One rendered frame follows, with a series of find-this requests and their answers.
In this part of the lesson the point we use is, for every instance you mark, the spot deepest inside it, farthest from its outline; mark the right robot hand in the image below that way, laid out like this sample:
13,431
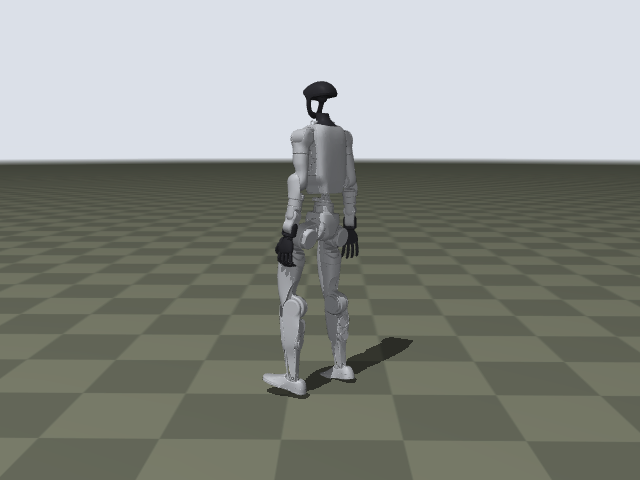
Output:
352,238

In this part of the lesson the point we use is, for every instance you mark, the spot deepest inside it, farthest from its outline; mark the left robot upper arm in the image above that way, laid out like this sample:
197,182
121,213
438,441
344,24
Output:
301,141

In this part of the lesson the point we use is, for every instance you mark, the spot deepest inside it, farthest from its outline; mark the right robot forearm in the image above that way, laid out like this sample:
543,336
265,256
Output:
349,201

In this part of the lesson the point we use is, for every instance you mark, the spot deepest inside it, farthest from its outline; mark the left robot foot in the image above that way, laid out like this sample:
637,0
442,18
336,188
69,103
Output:
279,380

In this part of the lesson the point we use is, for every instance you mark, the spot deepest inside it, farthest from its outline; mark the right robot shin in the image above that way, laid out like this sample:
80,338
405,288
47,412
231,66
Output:
337,328

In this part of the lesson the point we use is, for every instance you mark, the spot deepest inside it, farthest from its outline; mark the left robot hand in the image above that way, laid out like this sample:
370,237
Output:
284,248

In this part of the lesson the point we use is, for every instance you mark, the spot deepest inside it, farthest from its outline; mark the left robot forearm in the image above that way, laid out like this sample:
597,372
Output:
293,213

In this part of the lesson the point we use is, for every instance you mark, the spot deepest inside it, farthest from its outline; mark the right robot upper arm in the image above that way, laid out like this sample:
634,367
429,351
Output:
350,167

